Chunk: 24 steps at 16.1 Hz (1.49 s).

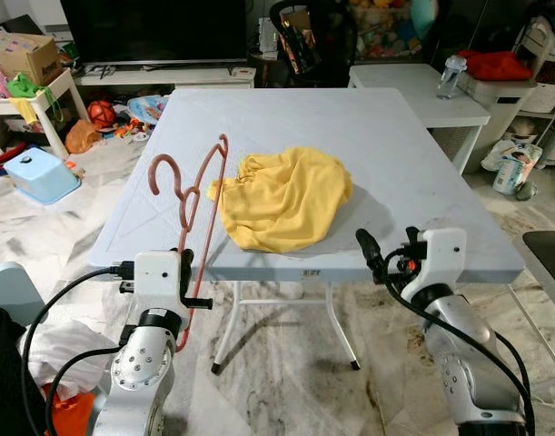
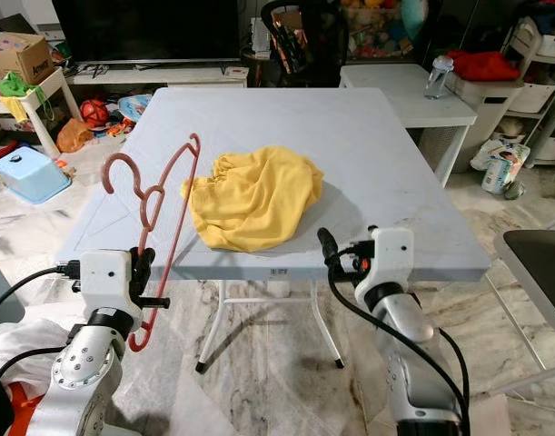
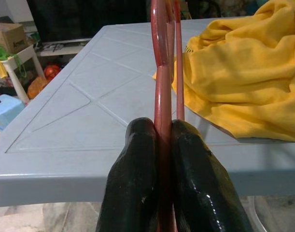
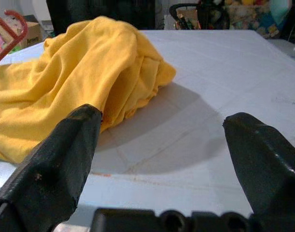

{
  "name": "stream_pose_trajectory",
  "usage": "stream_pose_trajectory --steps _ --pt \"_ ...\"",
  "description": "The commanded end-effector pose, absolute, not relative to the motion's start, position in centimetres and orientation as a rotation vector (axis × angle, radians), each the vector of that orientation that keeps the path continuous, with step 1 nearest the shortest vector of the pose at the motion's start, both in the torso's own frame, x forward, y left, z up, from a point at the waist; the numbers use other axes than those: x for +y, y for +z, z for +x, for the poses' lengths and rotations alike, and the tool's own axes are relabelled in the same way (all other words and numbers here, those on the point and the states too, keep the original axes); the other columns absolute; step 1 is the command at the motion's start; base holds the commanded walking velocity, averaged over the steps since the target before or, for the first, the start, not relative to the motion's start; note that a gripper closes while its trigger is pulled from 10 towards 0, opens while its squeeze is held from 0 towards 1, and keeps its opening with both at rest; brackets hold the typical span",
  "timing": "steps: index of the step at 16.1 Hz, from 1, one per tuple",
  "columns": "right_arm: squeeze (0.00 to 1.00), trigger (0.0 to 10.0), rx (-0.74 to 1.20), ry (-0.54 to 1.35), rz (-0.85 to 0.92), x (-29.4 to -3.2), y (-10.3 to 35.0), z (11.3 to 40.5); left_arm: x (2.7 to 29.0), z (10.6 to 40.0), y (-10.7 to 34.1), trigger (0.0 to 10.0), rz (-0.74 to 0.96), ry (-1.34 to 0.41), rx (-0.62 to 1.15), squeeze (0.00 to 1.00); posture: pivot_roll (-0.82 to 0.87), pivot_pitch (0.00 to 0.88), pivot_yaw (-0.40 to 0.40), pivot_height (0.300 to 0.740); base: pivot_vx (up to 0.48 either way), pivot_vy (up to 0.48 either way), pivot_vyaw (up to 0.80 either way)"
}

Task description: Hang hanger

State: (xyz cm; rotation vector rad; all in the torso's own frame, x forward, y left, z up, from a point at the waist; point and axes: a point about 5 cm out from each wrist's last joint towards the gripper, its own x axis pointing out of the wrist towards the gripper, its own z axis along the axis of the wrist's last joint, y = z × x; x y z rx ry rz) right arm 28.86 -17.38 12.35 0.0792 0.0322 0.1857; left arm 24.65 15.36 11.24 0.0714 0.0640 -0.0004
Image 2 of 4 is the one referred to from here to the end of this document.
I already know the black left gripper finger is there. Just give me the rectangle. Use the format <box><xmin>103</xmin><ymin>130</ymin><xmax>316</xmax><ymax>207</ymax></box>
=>
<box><xmin>129</xmin><ymin>246</ymin><xmax>156</xmax><ymax>301</ymax></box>

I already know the pink clothes hanger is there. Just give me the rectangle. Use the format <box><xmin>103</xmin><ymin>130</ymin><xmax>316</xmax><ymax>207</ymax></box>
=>
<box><xmin>102</xmin><ymin>134</ymin><xmax>203</xmax><ymax>352</ymax></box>

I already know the yellow polo shirt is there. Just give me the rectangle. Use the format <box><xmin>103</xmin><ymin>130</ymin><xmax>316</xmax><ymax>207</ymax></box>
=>
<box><xmin>182</xmin><ymin>145</ymin><xmax>325</xmax><ymax>253</ymax></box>

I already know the white folding table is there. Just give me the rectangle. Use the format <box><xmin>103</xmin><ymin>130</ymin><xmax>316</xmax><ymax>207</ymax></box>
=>
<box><xmin>55</xmin><ymin>86</ymin><xmax>537</xmax><ymax>375</ymax></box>

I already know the white cloth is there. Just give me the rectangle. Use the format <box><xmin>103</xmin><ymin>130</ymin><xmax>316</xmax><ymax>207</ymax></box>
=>
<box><xmin>0</xmin><ymin>318</ymin><xmax>78</xmax><ymax>373</ymax></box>

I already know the white side table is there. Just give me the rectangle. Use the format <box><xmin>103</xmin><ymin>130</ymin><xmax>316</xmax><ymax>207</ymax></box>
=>
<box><xmin>341</xmin><ymin>64</ymin><xmax>480</xmax><ymax>187</ymax></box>

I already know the light blue plastic box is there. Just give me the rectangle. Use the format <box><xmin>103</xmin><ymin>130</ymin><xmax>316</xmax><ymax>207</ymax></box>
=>
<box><xmin>0</xmin><ymin>145</ymin><xmax>72</xmax><ymax>203</ymax></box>

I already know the printed package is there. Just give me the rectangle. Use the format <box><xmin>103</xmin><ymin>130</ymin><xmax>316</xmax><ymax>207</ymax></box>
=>
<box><xmin>481</xmin><ymin>141</ymin><xmax>532</xmax><ymax>196</ymax></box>

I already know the brown bag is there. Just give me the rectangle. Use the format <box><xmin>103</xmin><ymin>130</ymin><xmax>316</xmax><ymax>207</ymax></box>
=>
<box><xmin>57</xmin><ymin>118</ymin><xmax>96</xmax><ymax>154</ymax></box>

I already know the blue toy bag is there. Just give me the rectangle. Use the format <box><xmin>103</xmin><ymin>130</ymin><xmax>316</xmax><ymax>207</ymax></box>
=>
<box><xmin>118</xmin><ymin>94</ymin><xmax>155</xmax><ymax>124</ymax></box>

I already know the orange cloth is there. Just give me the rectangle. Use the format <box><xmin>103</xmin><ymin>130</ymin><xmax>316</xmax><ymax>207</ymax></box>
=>
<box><xmin>9</xmin><ymin>381</ymin><xmax>55</xmax><ymax>436</ymax></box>

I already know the red ball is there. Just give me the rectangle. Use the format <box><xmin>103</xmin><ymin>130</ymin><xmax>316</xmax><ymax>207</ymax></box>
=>
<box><xmin>80</xmin><ymin>98</ymin><xmax>110</xmax><ymax>128</ymax></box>

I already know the clear plastic bottle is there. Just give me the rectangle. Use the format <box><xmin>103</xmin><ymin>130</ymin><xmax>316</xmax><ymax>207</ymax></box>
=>
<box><xmin>424</xmin><ymin>54</ymin><xmax>455</xmax><ymax>99</ymax></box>

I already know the white television stand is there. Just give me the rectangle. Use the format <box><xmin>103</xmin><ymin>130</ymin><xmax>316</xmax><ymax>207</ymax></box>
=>
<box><xmin>68</xmin><ymin>62</ymin><xmax>251</xmax><ymax>90</ymax></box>

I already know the small white table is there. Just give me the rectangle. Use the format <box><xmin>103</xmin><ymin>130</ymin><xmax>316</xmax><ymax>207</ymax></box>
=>
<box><xmin>0</xmin><ymin>68</ymin><xmax>83</xmax><ymax>160</ymax></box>

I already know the red cloth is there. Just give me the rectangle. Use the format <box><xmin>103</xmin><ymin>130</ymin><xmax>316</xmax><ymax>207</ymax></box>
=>
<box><xmin>445</xmin><ymin>50</ymin><xmax>521</xmax><ymax>83</ymax></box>

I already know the black swivel chair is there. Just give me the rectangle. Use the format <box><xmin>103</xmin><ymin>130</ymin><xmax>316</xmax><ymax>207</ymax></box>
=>
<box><xmin>261</xmin><ymin>0</ymin><xmax>351</xmax><ymax>87</ymax></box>

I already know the small yellow cloth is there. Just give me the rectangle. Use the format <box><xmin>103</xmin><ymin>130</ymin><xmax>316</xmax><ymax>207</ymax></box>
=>
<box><xmin>5</xmin><ymin>95</ymin><xmax>35</xmax><ymax>124</ymax></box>

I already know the green bag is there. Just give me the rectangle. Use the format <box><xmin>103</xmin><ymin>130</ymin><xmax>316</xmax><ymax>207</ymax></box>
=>
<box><xmin>0</xmin><ymin>73</ymin><xmax>42</xmax><ymax>99</ymax></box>

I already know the white basket shelf unit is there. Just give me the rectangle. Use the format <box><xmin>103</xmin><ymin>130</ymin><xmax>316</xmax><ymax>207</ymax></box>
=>
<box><xmin>504</xmin><ymin>14</ymin><xmax>555</xmax><ymax>164</ymax></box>

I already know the black television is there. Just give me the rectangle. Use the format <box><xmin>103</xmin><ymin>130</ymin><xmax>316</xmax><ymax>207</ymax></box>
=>
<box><xmin>52</xmin><ymin>0</ymin><xmax>242</xmax><ymax>66</ymax></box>

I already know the cardboard box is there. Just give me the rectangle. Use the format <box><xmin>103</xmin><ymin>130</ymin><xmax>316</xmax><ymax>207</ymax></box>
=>
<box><xmin>0</xmin><ymin>32</ymin><xmax>55</xmax><ymax>85</ymax></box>

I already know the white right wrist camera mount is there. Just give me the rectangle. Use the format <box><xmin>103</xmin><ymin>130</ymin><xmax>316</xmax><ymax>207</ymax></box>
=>
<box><xmin>370</xmin><ymin>225</ymin><xmax>416</xmax><ymax>296</ymax></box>

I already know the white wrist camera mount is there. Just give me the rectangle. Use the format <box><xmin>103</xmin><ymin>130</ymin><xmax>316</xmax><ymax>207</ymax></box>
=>
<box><xmin>370</xmin><ymin>225</ymin><xmax>416</xmax><ymax>296</ymax></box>
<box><xmin>79</xmin><ymin>250</ymin><xmax>137</xmax><ymax>312</ymax></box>

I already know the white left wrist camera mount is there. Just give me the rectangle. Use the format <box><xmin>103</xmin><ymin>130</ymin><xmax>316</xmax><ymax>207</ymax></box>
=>
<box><xmin>79</xmin><ymin>250</ymin><xmax>137</xmax><ymax>312</ymax></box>

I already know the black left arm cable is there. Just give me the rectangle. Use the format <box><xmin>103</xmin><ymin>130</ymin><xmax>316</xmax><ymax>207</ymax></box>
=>
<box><xmin>0</xmin><ymin>348</ymin><xmax>74</xmax><ymax>428</ymax></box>
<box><xmin>0</xmin><ymin>263</ymin><xmax>83</xmax><ymax>321</ymax></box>

